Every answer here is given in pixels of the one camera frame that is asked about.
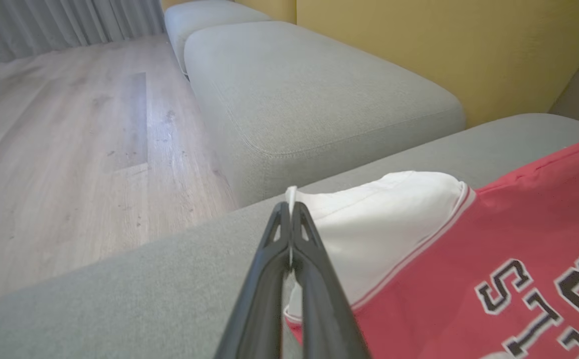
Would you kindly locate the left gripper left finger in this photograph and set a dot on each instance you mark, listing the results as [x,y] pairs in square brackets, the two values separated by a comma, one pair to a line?
[259,299]

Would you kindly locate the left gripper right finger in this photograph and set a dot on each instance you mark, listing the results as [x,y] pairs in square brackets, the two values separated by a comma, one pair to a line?
[324,309]

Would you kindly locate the red white Bulls jersey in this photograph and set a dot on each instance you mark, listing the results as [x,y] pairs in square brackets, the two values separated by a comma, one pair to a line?
[469,259]

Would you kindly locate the wide grey fabric sofa seat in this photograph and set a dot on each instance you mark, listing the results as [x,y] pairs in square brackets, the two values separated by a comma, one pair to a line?
[119,299]

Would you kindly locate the yellow upholstered backrest panel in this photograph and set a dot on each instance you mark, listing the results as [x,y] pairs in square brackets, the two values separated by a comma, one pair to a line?
[269,7]
[444,45]

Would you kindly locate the grey pleated curtain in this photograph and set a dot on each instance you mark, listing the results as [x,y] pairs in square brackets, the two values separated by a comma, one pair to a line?
[60,25]

